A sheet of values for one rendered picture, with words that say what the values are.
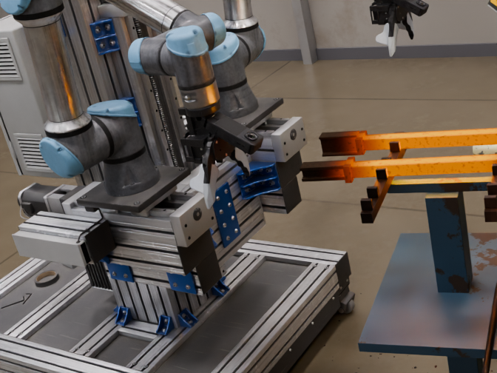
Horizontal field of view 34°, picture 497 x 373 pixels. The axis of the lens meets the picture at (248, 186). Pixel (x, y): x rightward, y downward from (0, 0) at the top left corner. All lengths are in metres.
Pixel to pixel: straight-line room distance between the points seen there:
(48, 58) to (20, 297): 1.41
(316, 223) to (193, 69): 2.01
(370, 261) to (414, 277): 1.48
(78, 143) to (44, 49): 0.24
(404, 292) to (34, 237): 1.07
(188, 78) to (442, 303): 0.65
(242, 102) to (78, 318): 0.97
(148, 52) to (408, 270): 0.69
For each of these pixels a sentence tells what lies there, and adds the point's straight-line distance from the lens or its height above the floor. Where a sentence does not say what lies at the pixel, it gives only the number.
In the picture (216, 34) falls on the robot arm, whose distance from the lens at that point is 1.75.
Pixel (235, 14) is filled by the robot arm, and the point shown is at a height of 1.09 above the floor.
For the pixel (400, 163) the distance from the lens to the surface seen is 1.55.
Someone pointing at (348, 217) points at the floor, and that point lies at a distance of 3.51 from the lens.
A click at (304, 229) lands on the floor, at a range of 3.49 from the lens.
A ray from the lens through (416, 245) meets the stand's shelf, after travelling 1.82.
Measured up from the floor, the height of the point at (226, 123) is 1.09.
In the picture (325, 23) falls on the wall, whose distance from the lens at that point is 5.60.
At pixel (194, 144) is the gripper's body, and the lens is 1.65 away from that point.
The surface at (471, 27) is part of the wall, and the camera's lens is 5.20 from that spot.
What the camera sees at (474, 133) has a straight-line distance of 1.63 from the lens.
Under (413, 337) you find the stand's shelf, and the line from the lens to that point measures 1.55.
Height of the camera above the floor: 1.64
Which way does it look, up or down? 24 degrees down
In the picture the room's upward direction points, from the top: 13 degrees counter-clockwise
